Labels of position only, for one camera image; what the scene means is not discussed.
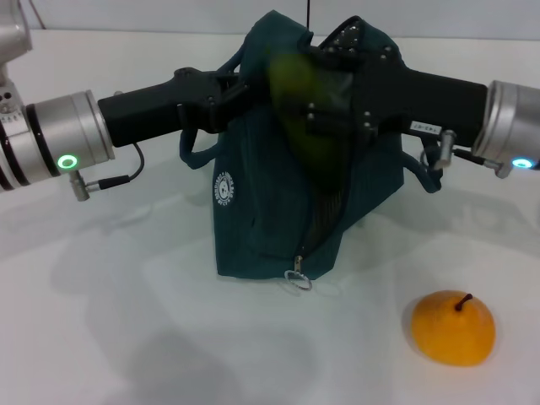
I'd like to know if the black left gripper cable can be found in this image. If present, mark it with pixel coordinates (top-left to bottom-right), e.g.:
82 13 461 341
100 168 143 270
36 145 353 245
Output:
67 142 145 203

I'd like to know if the orange pear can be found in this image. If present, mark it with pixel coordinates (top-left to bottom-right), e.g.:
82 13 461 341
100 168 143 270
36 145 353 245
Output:
411 289 497 366

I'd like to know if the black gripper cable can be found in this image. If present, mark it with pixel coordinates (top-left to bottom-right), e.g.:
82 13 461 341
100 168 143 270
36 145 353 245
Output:
67 142 145 203
419 128 514 181

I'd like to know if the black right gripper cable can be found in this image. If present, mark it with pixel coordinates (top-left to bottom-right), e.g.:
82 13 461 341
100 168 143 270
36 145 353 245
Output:
419 128 514 181

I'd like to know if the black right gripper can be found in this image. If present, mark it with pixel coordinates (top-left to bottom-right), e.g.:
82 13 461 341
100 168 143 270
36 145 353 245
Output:
300 36 487 141

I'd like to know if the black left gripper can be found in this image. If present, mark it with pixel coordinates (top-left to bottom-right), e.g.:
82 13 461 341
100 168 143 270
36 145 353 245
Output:
96 67 272 149

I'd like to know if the metal zipper pull ring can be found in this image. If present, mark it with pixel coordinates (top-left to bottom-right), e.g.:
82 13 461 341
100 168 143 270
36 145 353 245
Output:
284 254 314 292

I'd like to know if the dark teal fabric bag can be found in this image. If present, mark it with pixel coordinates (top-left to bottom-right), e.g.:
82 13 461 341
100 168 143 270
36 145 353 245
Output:
179 10 444 283

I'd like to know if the green cucumber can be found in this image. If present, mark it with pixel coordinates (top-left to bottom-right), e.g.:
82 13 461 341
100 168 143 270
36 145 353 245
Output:
268 52 354 191

